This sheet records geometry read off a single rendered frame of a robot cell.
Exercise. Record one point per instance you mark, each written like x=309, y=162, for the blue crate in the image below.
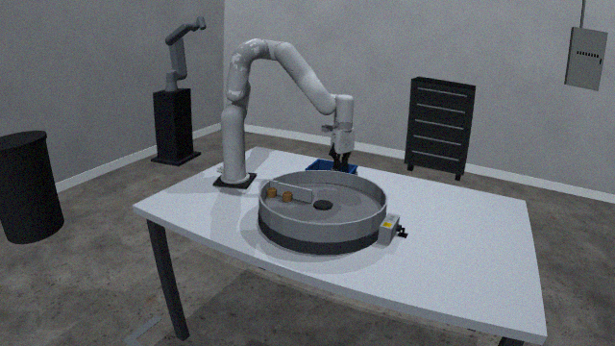
x=327, y=165

